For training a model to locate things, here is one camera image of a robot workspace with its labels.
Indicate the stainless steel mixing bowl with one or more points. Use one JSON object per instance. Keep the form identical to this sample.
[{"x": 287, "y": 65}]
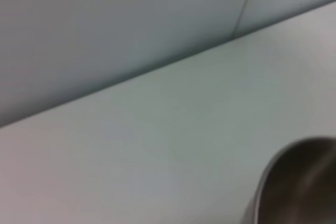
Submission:
[{"x": 302, "y": 182}]

